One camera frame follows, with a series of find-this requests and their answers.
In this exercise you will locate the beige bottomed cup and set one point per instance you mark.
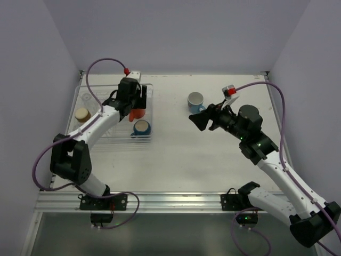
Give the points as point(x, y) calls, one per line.
point(82, 115)

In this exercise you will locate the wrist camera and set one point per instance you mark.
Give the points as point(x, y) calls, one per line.
point(134, 74)
point(230, 94)

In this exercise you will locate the light blue floral mug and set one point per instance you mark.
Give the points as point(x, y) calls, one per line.
point(195, 102)

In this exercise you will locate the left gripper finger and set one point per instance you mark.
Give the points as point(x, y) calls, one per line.
point(129, 111)
point(143, 98)

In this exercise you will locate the white wire dish rack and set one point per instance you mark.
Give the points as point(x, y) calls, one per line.
point(107, 128)

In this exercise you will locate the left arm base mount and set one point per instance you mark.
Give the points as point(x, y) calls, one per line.
point(102, 210)

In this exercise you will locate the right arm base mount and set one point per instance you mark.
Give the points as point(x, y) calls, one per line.
point(237, 200)

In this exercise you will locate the dark blue squat mug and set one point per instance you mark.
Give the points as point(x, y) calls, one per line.
point(141, 128)

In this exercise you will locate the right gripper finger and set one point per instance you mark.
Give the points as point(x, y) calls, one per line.
point(200, 120)
point(210, 110)

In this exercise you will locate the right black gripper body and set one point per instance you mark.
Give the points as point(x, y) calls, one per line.
point(213, 117)

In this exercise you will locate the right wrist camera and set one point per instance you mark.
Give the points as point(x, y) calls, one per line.
point(230, 94)

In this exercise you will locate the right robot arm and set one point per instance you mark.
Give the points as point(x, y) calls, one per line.
point(309, 216)

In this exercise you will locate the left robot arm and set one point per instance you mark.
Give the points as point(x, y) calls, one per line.
point(71, 158)

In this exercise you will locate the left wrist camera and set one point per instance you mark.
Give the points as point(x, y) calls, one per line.
point(134, 74)

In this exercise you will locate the orange mug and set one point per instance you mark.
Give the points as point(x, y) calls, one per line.
point(136, 114)

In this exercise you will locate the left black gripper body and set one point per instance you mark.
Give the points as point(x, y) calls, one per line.
point(139, 98)

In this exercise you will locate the aluminium mounting rail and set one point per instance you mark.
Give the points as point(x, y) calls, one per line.
point(167, 202)

